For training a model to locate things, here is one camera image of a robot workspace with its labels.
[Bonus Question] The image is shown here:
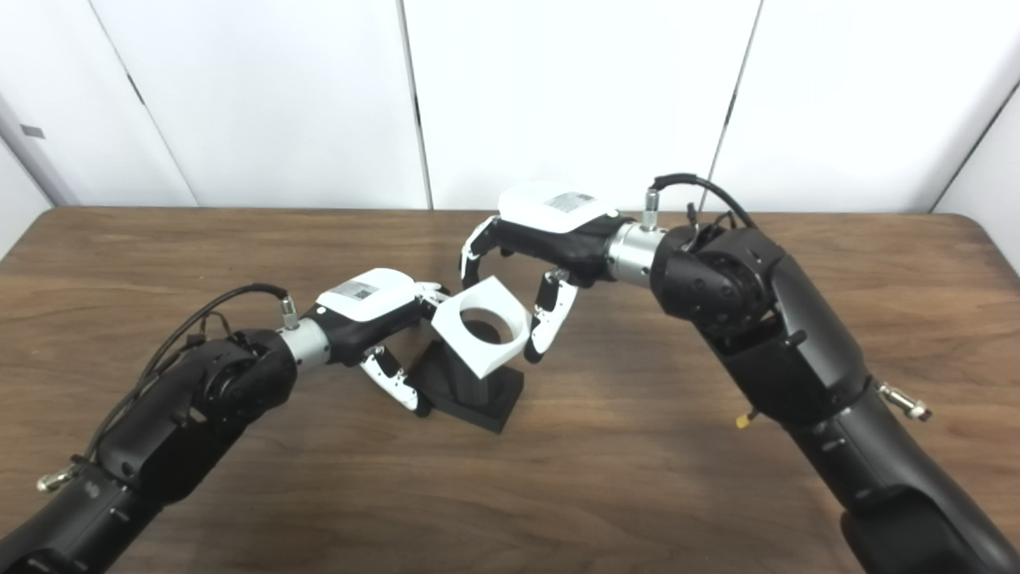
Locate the black and white left hand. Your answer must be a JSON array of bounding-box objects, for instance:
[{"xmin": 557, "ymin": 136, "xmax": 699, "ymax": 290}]
[{"xmin": 301, "ymin": 268, "xmax": 451, "ymax": 417}]

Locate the black and white right hand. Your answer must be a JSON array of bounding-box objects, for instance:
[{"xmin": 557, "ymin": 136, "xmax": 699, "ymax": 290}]
[{"xmin": 459, "ymin": 181, "xmax": 622, "ymax": 365}]

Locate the white square piece with hole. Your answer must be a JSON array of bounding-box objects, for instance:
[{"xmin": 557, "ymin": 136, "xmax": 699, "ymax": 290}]
[{"xmin": 430, "ymin": 276, "xmax": 532, "ymax": 379}]

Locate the black peg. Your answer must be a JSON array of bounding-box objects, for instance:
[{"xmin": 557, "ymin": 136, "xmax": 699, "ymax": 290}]
[{"xmin": 405, "ymin": 319, "xmax": 525, "ymax": 435}]

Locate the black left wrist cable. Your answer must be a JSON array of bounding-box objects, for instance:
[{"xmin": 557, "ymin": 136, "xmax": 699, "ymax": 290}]
[{"xmin": 36, "ymin": 283, "xmax": 302, "ymax": 493}]

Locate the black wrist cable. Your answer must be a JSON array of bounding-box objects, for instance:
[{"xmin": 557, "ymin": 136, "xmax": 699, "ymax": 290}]
[
  {"xmin": 36, "ymin": 283, "xmax": 302, "ymax": 493},
  {"xmin": 642, "ymin": 173, "xmax": 933, "ymax": 423}
]

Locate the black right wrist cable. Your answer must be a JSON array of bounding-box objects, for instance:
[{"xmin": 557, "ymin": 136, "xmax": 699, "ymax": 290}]
[{"xmin": 642, "ymin": 173, "xmax": 933, "ymax": 423}]

